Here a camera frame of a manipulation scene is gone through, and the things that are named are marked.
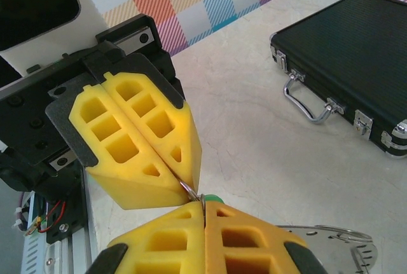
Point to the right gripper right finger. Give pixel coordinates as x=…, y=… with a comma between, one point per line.
x=248, y=248

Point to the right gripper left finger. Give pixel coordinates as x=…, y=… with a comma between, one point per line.
x=165, y=248

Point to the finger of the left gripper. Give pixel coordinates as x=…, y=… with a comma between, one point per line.
x=127, y=175
x=178, y=127

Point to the small metal keyring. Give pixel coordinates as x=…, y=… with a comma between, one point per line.
x=349, y=231
x=186, y=188

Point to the black ribbed carry case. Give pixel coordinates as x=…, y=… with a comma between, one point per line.
x=349, y=48

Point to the aluminium mounting rail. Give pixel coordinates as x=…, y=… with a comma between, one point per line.
x=86, y=248

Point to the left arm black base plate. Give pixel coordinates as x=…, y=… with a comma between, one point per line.
x=63, y=229

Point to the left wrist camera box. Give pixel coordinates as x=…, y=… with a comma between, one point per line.
x=31, y=0

